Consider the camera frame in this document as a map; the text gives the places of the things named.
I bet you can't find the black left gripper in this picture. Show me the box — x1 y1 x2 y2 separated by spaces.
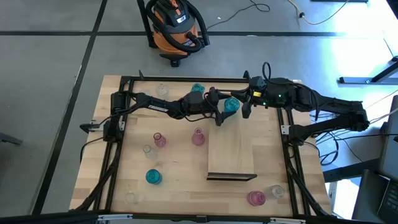
203 86 238 127

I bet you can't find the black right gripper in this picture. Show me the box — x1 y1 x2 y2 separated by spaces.
231 81 284 119

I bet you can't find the teal shouldered glass vase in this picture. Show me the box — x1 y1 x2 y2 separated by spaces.
223 97 241 113

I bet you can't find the wooden shelf black metal frame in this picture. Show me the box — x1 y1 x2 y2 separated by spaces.
206 93 258 182

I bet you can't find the pink tall diamond-cut vase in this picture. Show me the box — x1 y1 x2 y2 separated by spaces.
191 126 206 147

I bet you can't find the pink small bulbous vase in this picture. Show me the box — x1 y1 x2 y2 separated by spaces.
152 132 167 148

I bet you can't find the clear swirl bulbous glass vase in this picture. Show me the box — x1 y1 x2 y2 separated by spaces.
142 144 159 161

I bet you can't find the pink wide glass vase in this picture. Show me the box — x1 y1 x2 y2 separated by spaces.
246 190 267 207

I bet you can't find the clear fluted glass vase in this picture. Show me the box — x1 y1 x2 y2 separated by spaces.
266 184 285 200

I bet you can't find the clear diamond-cut glass jar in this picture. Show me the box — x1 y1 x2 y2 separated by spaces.
155 83 170 97

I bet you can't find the orange black shop vacuum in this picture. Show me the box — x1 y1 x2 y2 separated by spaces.
145 0 211 68

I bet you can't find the grey desk foot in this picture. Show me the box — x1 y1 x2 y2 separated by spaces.
0 132 24 146
338 55 398 85

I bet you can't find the black stand leg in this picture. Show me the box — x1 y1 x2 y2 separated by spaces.
136 0 158 49

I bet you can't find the black side clamp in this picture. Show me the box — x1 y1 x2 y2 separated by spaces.
79 119 105 134

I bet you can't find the grey monitor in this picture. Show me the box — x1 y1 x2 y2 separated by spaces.
377 95 398 181

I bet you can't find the black keyboard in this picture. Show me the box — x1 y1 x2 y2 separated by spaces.
377 180 398 223

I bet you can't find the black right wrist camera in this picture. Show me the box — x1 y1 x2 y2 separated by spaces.
251 76 267 91

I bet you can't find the black floor cable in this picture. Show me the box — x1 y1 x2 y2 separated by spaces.
206 0 271 31

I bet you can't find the black cable bundle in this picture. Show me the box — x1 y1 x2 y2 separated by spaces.
306 110 364 167

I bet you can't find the tan floor cable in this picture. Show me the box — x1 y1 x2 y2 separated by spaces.
285 0 351 26

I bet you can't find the silver mounting bracket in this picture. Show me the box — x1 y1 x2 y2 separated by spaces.
269 217 307 224
98 213 133 222

